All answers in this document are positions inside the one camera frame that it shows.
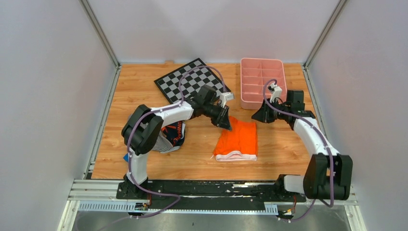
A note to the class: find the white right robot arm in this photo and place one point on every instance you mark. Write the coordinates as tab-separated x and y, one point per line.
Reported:
328	175

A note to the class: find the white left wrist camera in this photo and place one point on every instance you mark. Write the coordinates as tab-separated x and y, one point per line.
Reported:
225	97

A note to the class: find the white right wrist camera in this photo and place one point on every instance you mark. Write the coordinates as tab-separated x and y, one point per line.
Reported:
275	91

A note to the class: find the grey striped underwear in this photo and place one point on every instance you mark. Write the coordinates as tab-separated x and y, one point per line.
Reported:
159	145

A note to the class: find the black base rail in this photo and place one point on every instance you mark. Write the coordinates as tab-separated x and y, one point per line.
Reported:
217	194

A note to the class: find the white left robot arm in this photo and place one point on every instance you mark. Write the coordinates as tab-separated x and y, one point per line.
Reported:
131	187

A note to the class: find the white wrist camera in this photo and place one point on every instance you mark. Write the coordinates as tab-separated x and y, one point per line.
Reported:
225	97
275	91

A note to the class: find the black white checkerboard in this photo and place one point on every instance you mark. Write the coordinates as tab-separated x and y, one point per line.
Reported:
172	87

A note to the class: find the pink compartment tray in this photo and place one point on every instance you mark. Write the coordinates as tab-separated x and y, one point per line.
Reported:
255	73

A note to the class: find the white slotted cable duct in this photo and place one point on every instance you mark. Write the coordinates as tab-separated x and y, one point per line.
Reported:
133	207

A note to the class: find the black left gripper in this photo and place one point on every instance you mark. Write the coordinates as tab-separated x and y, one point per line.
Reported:
222	120

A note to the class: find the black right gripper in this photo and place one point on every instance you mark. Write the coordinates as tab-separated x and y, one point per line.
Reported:
262	115

